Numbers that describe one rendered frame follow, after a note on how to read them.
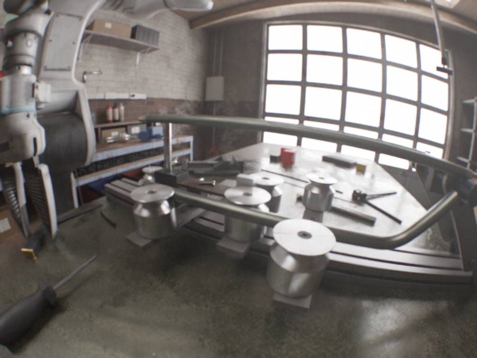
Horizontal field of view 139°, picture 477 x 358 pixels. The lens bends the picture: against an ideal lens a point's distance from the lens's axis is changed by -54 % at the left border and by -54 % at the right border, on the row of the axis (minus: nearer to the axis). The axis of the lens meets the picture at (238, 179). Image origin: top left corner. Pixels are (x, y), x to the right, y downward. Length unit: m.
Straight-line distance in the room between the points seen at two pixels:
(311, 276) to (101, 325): 0.19
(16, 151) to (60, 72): 0.32
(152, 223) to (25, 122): 0.23
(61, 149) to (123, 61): 2.20
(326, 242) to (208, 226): 0.16
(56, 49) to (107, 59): 1.97
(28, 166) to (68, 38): 0.36
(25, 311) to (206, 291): 0.20
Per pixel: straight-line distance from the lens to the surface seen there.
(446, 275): 0.32
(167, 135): 0.31
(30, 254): 0.35
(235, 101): 3.51
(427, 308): 0.30
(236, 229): 0.21
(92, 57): 2.45
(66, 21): 0.60
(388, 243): 0.19
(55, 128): 0.53
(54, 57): 0.58
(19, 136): 0.31
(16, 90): 0.32
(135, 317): 0.21
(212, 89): 3.64
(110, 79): 2.51
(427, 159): 0.19
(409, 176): 3.65
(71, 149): 0.53
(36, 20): 0.36
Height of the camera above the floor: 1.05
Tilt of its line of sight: 18 degrees down
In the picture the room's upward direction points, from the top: 3 degrees clockwise
